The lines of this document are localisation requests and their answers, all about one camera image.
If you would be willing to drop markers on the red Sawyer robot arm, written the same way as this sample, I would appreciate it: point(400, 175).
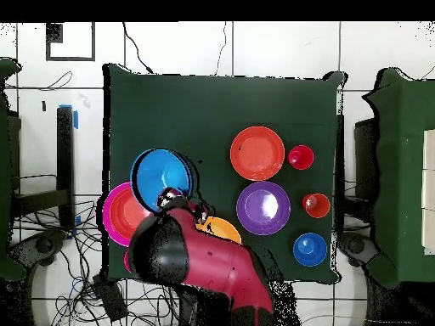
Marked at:
point(217, 265)

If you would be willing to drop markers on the purple plastic bowl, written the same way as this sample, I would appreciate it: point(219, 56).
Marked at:
point(251, 217)

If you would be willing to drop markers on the orange plastic bowl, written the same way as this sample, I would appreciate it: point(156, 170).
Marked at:
point(224, 229)

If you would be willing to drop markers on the small magenta plastic bowl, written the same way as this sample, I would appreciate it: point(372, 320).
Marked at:
point(126, 261)

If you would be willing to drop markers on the small dark blue bowl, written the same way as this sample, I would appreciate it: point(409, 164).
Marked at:
point(310, 249)

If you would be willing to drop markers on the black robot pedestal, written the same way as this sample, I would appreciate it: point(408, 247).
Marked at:
point(204, 309)

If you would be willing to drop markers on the red plastic cup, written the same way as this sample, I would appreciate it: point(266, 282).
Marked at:
point(301, 157)

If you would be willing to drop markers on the orange-red plastic bowl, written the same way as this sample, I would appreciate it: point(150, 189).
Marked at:
point(257, 153)
point(125, 214)

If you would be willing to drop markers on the dark green table cloth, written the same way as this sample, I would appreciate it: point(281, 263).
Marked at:
point(204, 102)

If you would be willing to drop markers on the black power adapter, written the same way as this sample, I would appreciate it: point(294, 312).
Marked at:
point(112, 300)

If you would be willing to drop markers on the white panel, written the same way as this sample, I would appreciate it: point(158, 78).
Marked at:
point(429, 190)

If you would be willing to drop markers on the large magenta plastic bowl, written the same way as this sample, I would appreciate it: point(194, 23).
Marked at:
point(106, 210)

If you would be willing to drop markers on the black stand frame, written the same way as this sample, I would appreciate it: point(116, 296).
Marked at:
point(65, 163)

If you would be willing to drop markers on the neighbouring green cloth table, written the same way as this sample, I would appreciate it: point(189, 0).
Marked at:
point(401, 169)
point(5, 169)

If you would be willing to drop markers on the light blue plastic bowl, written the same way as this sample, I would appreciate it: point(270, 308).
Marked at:
point(156, 173)

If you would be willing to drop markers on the orange plastic cup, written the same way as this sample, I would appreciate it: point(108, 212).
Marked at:
point(316, 205)

